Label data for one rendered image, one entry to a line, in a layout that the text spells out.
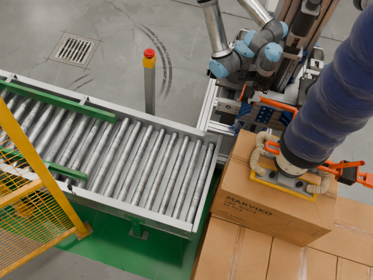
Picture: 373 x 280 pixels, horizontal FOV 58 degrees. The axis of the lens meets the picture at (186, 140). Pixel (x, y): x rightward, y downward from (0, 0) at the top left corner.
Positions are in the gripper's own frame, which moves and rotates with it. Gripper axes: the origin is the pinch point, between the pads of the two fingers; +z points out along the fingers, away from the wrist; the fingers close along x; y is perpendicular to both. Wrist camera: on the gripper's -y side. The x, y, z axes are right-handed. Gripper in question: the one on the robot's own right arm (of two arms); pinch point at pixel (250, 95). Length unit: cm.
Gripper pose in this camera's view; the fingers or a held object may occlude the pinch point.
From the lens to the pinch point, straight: 183.2
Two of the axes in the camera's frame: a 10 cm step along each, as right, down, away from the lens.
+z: -0.8, 4.9, 8.7
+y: 9.4, 3.2, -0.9
